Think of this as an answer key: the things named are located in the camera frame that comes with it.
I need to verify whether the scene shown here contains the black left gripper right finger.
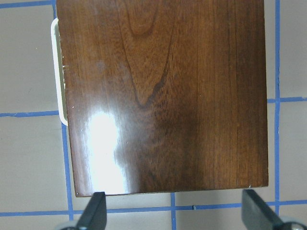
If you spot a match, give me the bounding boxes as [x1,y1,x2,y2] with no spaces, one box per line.
[241,189,284,230]

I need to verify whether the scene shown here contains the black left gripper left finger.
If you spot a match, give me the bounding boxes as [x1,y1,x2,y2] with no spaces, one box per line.
[75,192,106,230]

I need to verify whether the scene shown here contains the light wood drawer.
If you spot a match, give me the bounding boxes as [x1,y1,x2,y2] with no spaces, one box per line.
[50,18,68,126]

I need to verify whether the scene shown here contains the dark brown wooden cabinet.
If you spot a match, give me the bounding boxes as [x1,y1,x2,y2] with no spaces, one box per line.
[56,0,269,197]

